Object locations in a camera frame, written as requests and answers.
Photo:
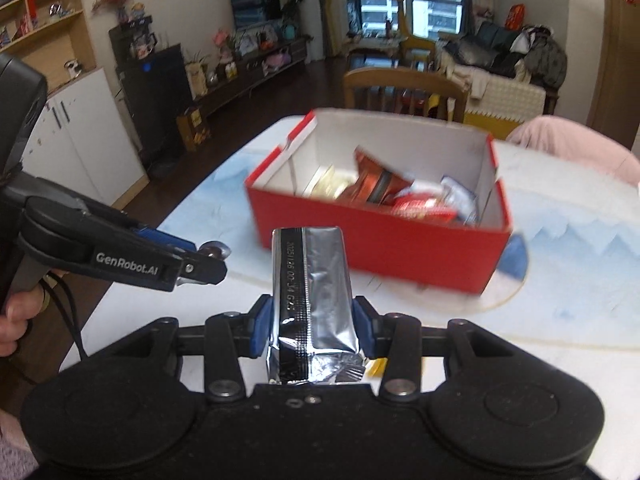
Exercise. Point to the wall television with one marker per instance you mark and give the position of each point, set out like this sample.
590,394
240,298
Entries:
249,13

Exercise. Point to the wooden dining chair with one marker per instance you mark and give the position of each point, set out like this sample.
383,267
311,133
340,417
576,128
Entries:
404,91

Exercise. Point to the dark red snack bag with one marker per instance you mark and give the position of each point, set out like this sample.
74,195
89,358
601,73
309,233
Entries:
376,184

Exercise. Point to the wooden wall shelf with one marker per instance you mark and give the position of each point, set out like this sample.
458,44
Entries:
51,36

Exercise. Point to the yellow brown gift box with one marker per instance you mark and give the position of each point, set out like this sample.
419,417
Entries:
193,129

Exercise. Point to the white cabinet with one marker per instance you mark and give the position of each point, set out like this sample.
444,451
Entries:
80,142

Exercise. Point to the pale yellow snack packet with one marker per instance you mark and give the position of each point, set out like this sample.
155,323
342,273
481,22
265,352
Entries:
328,183

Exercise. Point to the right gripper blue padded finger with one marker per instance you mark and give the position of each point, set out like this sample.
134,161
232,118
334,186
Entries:
258,327
373,335

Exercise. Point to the round dark foil candy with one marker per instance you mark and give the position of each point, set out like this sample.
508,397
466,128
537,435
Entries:
215,249

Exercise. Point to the red checkered snack packet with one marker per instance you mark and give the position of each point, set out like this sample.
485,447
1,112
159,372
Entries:
424,202

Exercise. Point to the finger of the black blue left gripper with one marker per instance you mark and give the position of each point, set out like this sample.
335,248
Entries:
153,239

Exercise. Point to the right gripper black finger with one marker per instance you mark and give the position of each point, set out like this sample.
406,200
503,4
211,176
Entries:
203,269

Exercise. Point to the black refrigerator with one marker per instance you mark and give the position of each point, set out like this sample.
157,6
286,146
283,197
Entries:
156,92

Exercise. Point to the yellow snack wrapper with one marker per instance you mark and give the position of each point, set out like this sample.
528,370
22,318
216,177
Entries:
375,368

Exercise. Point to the red cardboard box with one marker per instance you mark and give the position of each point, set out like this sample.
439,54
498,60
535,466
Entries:
447,255

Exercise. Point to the sofa with white cover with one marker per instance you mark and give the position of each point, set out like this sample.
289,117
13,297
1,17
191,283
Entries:
511,76

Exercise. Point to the blue white snack packet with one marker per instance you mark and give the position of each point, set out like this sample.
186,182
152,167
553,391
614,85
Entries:
460,199

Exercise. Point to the silver foil snack packet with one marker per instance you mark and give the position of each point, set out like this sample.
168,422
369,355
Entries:
313,336

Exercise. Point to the dark tv console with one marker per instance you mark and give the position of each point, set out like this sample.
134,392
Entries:
254,69

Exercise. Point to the person's left hand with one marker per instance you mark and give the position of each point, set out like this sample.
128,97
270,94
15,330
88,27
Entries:
20,309

